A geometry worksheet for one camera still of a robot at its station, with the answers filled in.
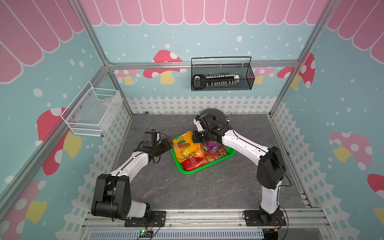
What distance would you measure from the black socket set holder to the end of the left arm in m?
0.37

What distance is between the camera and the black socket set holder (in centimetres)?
89

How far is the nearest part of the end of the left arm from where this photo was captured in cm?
66
